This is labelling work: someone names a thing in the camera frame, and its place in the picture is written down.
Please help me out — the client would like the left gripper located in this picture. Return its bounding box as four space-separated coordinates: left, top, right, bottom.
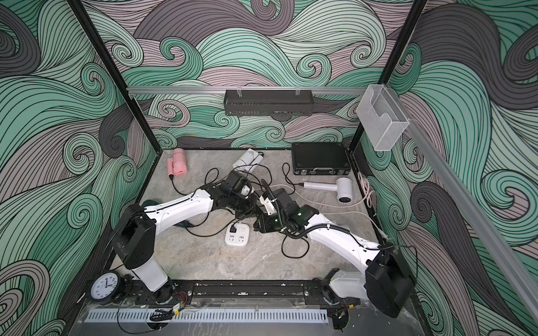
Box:
227 195 264 221

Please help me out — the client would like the black cord of pink dryer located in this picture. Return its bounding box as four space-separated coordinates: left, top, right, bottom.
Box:
167 167 221 197

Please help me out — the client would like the black cord of green dryer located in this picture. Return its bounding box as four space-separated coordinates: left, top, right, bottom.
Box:
184 211 240 238

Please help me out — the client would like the black cord of white dryer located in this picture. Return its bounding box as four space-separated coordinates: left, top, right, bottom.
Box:
233 163 297 196

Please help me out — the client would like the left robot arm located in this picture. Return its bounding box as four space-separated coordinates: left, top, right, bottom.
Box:
111 171 259 304

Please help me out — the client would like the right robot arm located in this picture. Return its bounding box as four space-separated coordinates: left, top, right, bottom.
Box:
256 189 416 318

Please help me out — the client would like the white folded hair dryer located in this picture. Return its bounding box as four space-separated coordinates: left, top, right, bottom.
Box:
233 148 265 173

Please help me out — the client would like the white square power strip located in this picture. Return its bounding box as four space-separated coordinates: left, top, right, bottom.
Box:
224 223 250 248

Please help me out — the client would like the black case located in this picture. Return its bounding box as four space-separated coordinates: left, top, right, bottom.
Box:
291 142 351 176

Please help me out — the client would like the pink hair dryer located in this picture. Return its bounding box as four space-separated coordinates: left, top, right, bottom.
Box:
167 148 188 178

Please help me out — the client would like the white hair dryer right back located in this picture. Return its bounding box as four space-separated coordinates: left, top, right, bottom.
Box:
299 177 353 204

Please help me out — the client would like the dark green hair dryer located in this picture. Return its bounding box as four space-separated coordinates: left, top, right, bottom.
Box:
141 200 159 208

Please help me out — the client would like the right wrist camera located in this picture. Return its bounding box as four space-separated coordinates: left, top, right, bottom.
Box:
259 179 277 216

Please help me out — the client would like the black wall shelf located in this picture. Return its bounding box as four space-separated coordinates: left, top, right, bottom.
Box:
224 89 315 116

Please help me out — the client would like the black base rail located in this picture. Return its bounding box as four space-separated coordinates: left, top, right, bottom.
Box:
121 279 417 307

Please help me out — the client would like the clear mesh wall holder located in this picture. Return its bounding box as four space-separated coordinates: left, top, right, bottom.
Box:
356 84 409 152

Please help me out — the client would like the round wall clock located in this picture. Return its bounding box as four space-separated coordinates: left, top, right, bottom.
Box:
89 271 120 304

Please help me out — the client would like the white slotted cable duct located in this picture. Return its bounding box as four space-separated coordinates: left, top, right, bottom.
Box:
84 309 329 324

